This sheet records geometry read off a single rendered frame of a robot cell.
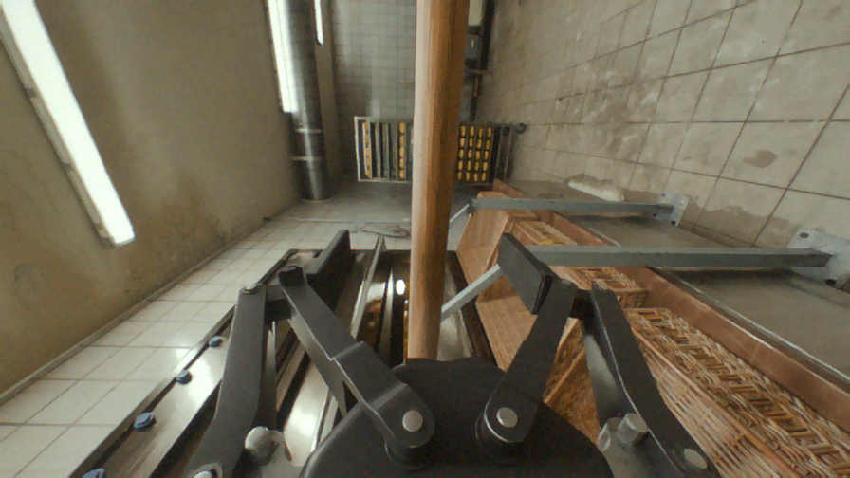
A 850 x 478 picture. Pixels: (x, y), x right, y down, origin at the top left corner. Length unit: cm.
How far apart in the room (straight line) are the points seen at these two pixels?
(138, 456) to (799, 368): 151
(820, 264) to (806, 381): 63
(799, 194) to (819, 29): 49
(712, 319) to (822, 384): 15
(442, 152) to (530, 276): 10
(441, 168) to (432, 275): 8
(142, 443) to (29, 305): 73
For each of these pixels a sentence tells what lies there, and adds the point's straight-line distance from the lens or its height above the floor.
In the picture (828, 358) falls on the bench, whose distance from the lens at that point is 81.
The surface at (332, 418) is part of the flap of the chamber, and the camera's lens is 84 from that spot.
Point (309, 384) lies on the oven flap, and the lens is 112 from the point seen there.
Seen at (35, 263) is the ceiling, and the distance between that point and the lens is 168.
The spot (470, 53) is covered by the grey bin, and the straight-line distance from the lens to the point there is 466.
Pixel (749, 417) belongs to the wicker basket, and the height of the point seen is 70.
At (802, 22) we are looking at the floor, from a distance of 152.
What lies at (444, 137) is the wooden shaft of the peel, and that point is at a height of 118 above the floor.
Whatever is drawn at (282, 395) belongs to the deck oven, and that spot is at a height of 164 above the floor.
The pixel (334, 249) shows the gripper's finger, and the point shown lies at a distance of 18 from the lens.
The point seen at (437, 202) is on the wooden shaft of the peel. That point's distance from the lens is 17.
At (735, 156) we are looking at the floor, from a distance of 148.
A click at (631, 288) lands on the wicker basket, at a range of 84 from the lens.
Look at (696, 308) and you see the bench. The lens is 80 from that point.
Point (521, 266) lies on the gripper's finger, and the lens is 18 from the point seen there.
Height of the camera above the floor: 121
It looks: 4 degrees down
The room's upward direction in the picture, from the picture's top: 89 degrees counter-clockwise
